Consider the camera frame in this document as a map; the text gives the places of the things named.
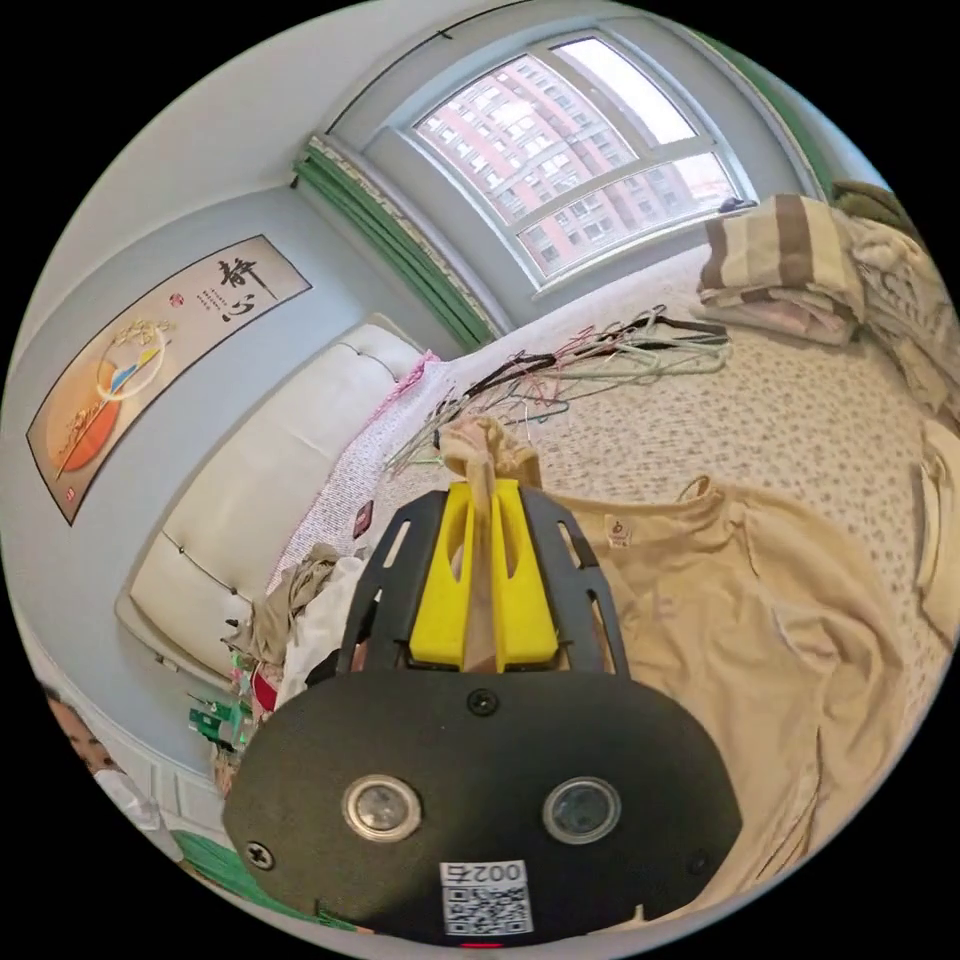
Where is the heap of mixed clothes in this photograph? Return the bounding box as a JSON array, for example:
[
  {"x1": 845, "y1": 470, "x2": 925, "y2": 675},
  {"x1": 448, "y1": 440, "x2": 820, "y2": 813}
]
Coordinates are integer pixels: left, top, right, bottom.
[{"x1": 221, "y1": 542, "x2": 376, "y2": 721}]

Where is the light yellow long sleeve shirt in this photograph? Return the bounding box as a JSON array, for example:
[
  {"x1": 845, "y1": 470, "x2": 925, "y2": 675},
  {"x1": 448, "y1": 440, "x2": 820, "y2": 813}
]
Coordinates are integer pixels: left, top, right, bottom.
[{"x1": 437, "y1": 416, "x2": 918, "y2": 925}]

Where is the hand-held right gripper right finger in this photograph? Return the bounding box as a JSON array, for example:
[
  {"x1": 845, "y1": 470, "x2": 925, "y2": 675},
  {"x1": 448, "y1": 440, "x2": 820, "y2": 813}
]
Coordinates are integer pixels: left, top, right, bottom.
[{"x1": 491, "y1": 479, "x2": 560, "y2": 672}]

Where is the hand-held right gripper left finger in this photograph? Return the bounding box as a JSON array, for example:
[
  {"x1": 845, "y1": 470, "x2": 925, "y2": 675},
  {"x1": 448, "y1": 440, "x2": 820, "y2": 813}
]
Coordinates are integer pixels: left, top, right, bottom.
[{"x1": 409, "y1": 482, "x2": 485, "y2": 667}]

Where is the green curtain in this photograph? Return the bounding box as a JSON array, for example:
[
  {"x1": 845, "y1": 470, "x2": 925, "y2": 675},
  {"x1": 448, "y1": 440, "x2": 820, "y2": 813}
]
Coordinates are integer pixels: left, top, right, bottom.
[
  {"x1": 290, "y1": 142, "x2": 502, "y2": 348},
  {"x1": 704, "y1": 29, "x2": 838, "y2": 204}
]

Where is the pile of clothes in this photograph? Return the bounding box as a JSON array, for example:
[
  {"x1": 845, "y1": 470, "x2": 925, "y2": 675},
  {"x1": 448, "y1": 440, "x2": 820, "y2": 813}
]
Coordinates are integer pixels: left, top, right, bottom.
[{"x1": 697, "y1": 179, "x2": 960, "y2": 429}]

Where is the heap of clothes hangers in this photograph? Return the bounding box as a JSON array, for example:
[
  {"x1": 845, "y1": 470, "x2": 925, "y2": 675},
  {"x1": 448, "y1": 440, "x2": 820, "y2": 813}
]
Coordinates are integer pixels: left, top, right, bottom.
[{"x1": 386, "y1": 304, "x2": 733, "y2": 477}]

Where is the bed with floral sheet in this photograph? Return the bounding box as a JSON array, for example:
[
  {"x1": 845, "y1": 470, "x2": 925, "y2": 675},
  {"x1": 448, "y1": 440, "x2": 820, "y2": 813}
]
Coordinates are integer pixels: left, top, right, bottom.
[{"x1": 113, "y1": 258, "x2": 960, "y2": 721}]

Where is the window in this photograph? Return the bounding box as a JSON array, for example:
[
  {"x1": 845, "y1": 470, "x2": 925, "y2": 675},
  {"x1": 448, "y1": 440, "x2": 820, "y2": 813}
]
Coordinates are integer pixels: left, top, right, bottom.
[{"x1": 326, "y1": 26, "x2": 819, "y2": 301}]

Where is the framed calligraphy wall picture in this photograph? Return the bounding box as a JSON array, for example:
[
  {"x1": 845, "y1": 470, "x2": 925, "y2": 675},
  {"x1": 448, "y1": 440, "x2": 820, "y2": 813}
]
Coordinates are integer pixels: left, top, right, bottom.
[{"x1": 25, "y1": 233, "x2": 315, "y2": 528}]

